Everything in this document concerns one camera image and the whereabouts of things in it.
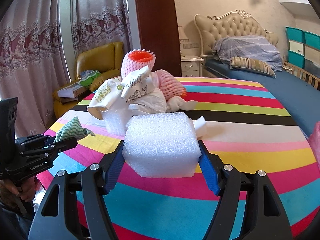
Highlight pink orange foam fruit net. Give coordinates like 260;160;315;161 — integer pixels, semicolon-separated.
120;49;156;79

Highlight knotted white tissue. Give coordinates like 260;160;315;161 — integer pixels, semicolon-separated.
166;96;198;113

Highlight white plastic bag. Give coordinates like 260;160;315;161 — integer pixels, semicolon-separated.
129;88;167;115

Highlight pink trash bag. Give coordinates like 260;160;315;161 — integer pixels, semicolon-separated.
308;121;320;165

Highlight person's left hand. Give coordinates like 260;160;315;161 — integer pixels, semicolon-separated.
1;177;36;207

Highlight green white patterned cloth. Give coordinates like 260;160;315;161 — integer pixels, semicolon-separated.
54;116;95;142

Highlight white flat box on armchair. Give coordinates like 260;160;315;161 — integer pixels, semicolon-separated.
57;82;87;98

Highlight tall white foam block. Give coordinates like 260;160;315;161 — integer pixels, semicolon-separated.
101;105;132;137

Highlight green plastic bag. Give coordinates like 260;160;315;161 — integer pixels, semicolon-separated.
78;70;101;89

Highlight pink lace curtain left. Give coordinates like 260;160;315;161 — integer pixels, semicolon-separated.
1;0;68;137

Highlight pink lace curtain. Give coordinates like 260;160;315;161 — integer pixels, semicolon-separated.
1;0;68;137
71;0;132;56

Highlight yellow leather armchair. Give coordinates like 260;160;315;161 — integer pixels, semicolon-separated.
52;42;124;119

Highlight colourful striped bed cover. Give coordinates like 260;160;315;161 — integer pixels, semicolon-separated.
36;76;320;240

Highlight white printed paper bag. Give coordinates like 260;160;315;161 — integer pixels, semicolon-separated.
87;66;159;120

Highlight blue bed sheet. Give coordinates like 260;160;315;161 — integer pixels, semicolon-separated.
204;59;320;137

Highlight pink lace curtain right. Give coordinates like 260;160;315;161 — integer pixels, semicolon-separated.
71;0;132;56

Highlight striped brown cushion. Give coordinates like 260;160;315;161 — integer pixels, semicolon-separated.
229;56;276;78

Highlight white bedside cabinet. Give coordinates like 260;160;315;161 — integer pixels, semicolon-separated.
181;55;204;77

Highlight dark red wooden wardrobe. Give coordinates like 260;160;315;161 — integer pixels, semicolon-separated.
135;0;181;77

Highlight lilac patterned pillow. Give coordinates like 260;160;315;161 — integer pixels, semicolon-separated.
212;35;283;72

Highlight stacked teal storage boxes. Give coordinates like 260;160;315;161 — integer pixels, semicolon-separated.
285;27;320;77

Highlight beige tufted headboard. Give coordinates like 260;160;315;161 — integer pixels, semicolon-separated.
194;10;279;57

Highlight wooden crib rail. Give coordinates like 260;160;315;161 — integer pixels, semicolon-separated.
283;61;320;90

